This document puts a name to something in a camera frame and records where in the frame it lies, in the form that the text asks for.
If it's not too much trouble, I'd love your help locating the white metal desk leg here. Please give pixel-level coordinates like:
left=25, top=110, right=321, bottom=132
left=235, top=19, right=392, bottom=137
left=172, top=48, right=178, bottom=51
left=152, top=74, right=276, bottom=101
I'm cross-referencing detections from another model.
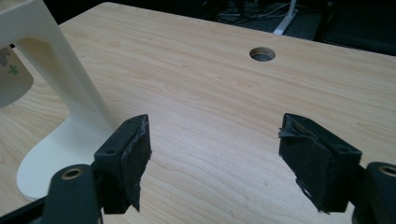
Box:
left=273, top=0, right=299, bottom=35

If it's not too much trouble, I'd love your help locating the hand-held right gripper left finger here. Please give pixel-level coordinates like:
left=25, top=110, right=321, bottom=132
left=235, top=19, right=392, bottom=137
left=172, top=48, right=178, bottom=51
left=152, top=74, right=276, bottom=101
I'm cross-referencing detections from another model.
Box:
left=92, top=113, right=153, bottom=216

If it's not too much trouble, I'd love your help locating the black chair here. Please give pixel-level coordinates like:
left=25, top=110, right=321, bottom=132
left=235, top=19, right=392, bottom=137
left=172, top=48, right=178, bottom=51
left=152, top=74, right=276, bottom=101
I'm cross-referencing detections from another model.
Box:
left=313, top=0, right=396, bottom=57

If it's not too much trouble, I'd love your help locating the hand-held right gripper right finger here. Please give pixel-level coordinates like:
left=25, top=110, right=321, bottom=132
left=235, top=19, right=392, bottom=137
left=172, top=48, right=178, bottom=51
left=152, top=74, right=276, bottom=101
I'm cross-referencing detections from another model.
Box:
left=277, top=112, right=363, bottom=215

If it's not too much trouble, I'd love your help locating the bundle of cables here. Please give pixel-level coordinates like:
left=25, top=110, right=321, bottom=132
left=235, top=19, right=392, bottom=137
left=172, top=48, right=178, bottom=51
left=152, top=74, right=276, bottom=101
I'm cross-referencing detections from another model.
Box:
left=216, top=0, right=292, bottom=25

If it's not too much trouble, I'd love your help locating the cream plastic stand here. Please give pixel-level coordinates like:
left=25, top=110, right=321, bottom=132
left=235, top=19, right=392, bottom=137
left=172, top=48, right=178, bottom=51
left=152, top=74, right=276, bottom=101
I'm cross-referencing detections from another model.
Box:
left=0, top=0, right=122, bottom=202

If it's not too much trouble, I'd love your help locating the cream cup with clover print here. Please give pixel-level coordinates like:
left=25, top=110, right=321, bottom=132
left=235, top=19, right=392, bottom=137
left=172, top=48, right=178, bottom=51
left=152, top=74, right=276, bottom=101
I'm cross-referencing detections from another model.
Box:
left=0, top=45, right=35, bottom=109

